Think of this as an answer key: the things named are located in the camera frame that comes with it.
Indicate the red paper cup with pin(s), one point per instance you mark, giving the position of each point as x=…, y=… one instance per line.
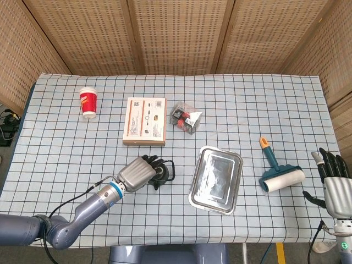
x=88, y=103

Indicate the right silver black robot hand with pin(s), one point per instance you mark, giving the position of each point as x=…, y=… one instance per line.
x=338, y=198

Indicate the woven wooden folding screen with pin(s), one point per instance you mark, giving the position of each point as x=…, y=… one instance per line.
x=176, y=33

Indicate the teal lint roller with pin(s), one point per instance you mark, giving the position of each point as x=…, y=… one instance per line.
x=280, y=177

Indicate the flat cardboard product box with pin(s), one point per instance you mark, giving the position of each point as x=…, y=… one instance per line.
x=145, y=121

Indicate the white table leg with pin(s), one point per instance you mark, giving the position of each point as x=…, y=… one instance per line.
x=244, y=253

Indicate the clear plastic bag with items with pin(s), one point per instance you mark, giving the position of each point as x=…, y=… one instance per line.
x=185, y=118

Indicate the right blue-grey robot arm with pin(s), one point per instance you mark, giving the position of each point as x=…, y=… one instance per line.
x=343, y=244

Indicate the stainless steel rectangular tray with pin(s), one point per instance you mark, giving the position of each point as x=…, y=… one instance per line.
x=215, y=180

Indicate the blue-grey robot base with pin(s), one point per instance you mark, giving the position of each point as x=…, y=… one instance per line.
x=167, y=254

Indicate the blue checked tablecloth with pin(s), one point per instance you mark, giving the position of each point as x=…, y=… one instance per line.
x=82, y=165

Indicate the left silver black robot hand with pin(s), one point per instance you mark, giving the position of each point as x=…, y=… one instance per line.
x=136, y=174

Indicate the white crumpled object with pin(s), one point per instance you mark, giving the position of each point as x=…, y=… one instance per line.
x=324, y=247

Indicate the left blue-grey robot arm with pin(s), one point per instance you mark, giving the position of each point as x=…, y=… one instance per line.
x=88, y=211

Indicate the black cast iron teapot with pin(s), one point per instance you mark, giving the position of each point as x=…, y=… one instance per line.
x=166, y=180

